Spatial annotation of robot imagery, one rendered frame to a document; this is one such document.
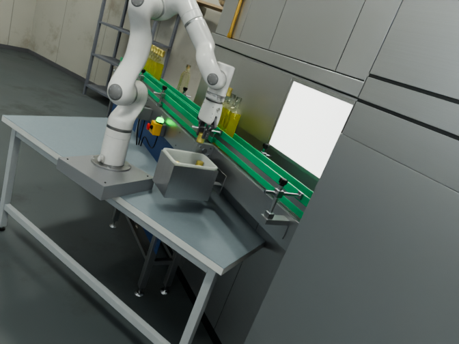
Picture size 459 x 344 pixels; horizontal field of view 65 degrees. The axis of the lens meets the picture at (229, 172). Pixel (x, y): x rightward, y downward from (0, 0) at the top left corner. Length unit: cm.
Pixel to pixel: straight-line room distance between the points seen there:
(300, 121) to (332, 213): 71
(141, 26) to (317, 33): 76
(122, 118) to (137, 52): 30
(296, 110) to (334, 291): 90
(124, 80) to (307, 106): 80
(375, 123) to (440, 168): 19
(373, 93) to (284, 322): 67
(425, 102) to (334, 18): 90
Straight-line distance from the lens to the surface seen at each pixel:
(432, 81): 89
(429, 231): 85
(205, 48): 156
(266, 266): 175
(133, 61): 171
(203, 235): 160
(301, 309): 108
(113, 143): 178
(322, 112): 154
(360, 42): 156
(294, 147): 161
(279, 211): 137
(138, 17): 167
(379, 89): 96
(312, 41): 174
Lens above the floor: 151
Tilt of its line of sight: 18 degrees down
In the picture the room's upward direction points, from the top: 20 degrees clockwise
